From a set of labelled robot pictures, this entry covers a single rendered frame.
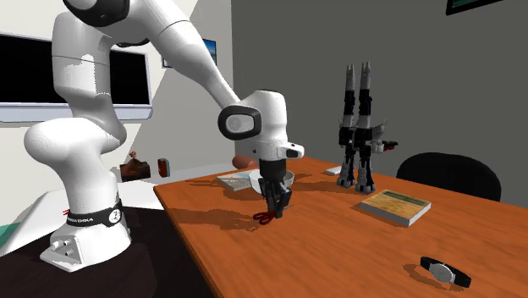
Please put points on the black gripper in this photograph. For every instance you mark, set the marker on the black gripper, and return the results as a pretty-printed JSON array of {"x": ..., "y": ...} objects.
[{"x": 272, "y": 171}]

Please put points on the red scissors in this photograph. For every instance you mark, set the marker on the red scissors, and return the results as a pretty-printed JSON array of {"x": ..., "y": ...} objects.
[{"x": 262, "y": 217}]

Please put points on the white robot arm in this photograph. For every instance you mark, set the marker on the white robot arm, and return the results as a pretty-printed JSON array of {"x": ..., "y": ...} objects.
[{"x": 82, "y": 165}]

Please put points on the white bowl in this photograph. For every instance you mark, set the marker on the white bowl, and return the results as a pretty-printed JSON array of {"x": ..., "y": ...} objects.
[{"x": 255, "y": 181}]

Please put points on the grey-blue book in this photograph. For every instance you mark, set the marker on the grey-blue book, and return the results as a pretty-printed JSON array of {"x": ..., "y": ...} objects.
[{"x": 233, "y": 181}]

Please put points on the reddish-brown oval object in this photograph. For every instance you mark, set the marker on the reddish-brown oval object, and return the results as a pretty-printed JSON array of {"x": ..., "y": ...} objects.
[{"x": 243, "y": 161}]

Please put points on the small white flat box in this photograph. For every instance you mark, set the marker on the small white flat box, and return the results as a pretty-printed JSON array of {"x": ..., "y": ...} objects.
[{"x": 333, "y": 170}]

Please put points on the wooden table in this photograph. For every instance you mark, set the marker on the wooden table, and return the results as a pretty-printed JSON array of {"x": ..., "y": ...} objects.
[{"x": 330, "y": 251}]

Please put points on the black and grey robot figure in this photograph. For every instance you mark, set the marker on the black and grey robot figure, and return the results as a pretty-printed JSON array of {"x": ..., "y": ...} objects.
[{"x": 363, "y": 136}]

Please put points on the yellow-brown cover book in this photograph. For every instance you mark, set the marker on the yellow-brown cover book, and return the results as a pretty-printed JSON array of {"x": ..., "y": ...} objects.
[{"x": 394, "y": 205}]

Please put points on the red can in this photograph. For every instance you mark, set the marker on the red can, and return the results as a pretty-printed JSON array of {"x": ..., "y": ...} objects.
[{"x": 163, "y": 168}]

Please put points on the black chair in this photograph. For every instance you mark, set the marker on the black chair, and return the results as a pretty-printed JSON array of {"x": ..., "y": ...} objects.
[{"x": 449, "y": 175}]

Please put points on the black wristwatch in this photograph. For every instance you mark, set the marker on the black wristwatch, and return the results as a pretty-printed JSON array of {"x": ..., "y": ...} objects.
[{"x": 443, "y": 272}]

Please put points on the dark robot stand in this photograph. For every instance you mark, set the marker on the dark robot stand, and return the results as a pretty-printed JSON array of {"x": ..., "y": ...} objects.
[{"x": 103, "y": 280}]

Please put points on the white framed dark window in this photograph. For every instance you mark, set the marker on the white framed dark window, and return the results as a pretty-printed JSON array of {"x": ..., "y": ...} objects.
[{"x": 24, "y": 74}]

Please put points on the blue wall picture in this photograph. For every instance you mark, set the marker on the blue wall picture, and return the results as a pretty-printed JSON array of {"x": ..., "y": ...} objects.
[{"x": 209, "y": 49}]

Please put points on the dark framed wall picture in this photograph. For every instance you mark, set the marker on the dark framed wall picture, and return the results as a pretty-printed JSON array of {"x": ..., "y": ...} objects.
[{"x": 466, "y": 5}]

